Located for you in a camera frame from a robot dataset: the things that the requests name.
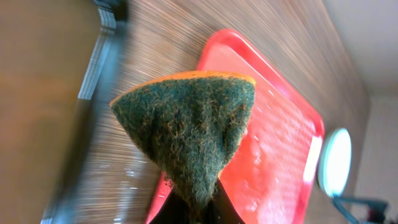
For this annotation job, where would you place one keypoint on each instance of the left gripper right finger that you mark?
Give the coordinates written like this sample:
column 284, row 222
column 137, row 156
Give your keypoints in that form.
column 361, row 209

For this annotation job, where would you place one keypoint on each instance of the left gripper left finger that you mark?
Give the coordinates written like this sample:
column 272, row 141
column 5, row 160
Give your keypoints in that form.
column 218, row 210

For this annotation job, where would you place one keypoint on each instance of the white plate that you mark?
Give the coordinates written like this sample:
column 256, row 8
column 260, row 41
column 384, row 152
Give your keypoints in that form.
column 335, row 162

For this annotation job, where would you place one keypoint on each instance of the green orange sponge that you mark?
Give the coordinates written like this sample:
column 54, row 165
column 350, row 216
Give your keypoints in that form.
column 190, row 124

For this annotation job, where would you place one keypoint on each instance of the red plastic tray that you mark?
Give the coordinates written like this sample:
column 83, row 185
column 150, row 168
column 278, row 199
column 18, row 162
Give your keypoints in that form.
column 270, row 177

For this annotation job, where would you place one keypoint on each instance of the black water basin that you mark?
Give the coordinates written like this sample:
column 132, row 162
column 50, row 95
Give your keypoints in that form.
column 46, row 80

